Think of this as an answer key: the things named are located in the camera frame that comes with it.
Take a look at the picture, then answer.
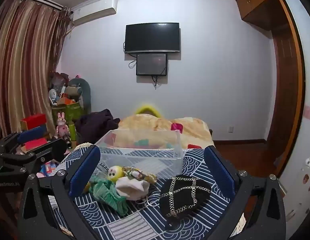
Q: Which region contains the small black wall monitor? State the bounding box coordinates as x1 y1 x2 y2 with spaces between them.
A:
136 53 168 76

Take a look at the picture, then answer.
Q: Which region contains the white cloth with strings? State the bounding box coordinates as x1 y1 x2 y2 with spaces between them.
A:
115 176 158 208

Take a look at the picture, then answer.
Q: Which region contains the brown striped curtain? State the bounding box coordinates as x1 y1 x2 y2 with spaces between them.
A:
0 0 71 138

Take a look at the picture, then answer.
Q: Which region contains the clear plastic storage bin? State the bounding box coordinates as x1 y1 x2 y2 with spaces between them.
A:
95 129 184 179

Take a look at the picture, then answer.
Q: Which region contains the red box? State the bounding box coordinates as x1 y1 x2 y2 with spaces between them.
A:
20 114 48 131

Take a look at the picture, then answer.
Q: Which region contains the yellow plush doll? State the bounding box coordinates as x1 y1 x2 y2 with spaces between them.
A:
107 165 125 182

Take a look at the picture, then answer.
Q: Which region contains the wooden door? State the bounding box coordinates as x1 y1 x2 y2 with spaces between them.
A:
266 0 306 178

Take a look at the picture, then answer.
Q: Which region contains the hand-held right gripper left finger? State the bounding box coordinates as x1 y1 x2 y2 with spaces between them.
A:
18 145 105 240

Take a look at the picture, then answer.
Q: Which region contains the pink bunny toy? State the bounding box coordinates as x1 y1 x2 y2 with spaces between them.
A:
56 112 69 139

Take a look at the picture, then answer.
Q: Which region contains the floral patterned cloth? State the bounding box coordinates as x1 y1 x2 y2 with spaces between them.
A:
123 166 158 184

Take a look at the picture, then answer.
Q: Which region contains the colourful printed cloth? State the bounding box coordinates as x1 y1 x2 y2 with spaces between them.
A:
37 160 61 178

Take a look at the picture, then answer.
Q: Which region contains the wooden overhead cabinet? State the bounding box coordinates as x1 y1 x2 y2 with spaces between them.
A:
235 0 291 31

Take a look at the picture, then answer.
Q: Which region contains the black wall television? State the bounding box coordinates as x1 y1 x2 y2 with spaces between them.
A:
124 22 181 54

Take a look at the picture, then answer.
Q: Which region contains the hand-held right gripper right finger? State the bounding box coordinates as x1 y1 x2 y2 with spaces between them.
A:
204 145 287 240

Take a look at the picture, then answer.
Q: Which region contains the dark clothing pile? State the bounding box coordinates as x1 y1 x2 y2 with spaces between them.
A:
75 109 120 145

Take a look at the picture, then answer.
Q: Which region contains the green storage box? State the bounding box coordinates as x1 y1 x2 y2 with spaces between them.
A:
51 101 85 126

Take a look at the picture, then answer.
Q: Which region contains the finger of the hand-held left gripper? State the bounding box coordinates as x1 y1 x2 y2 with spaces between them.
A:
0 125 49 153
0 138 68 167

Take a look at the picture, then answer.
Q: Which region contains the green bottle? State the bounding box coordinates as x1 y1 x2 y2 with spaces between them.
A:
69 121 77 142

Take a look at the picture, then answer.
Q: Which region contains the yellow curved object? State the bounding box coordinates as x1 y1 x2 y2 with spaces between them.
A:
135 104 162 118

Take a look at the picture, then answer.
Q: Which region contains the black bag with chain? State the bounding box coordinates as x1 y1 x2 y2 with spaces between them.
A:
159 176 212 224

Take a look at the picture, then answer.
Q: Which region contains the orange yellow blanket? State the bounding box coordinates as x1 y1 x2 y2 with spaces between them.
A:
118 114 215 151

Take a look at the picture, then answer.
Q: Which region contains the green ruffled cloth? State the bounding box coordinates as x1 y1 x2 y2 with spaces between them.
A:
89 177 129 217

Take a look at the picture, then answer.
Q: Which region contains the white air conditioner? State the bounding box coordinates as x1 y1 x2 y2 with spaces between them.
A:
71 0 118 27

